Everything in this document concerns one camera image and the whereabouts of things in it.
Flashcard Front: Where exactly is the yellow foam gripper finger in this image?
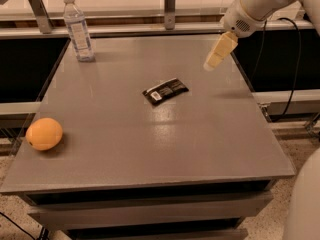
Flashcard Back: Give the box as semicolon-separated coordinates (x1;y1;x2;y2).
204;31;238;71

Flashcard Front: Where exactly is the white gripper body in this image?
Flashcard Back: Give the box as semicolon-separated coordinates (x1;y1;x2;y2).
221;0;266;38

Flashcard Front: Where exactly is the black rxbar chocolate wrapper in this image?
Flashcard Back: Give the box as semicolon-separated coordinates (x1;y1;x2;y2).
142;78;189;106

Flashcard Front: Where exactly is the clear plastic water bottle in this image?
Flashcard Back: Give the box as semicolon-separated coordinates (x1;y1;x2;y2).
63;0;94;62

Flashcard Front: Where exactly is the orange fruit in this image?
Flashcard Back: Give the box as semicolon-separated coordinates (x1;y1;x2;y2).
26;118;63;151

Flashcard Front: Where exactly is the grey lower drawer front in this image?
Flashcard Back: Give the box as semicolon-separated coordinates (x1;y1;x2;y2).
70;229;248;240

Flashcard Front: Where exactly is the grey drawer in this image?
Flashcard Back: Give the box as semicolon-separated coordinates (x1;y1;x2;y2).
28;191;273;230
70;229;248;240

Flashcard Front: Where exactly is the grey upper drawer front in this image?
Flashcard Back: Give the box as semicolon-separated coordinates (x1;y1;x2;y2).
28;191;273;230

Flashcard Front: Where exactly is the middle metal bracket post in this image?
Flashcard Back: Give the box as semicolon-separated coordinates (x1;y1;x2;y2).
164;0;175;30

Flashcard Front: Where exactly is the metal bracket post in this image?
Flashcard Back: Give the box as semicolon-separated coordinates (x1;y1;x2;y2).
164;0;175;30
28;0;52;34

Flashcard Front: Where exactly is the black cable behind table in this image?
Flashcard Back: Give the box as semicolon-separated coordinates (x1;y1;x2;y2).
250;17;303;123

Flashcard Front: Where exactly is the left metal bracket post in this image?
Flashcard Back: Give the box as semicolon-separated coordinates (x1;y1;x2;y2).
28;0;52;34

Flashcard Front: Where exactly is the black floor cable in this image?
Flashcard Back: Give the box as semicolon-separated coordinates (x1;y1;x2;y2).
0;211;50;240

